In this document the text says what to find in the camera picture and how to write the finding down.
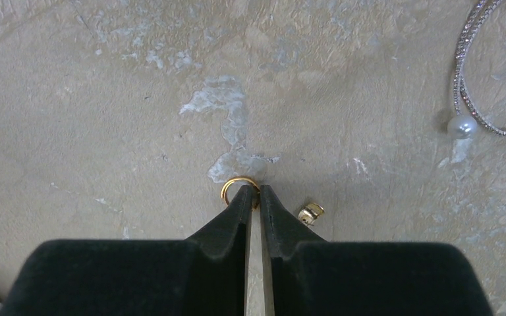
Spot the gold ear stud upper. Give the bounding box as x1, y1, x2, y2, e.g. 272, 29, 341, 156
298, 203, 325, 226

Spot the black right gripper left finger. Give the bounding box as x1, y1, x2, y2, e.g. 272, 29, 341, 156
0, 185, 254, 315

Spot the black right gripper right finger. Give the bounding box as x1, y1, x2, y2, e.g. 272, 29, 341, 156
260, 185, 492, 315

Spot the silver pearl bangle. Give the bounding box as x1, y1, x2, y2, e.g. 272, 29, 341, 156
446, 0, 506, 140

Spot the gold hoop ring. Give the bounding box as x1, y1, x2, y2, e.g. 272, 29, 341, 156
220, 175, 262, 211

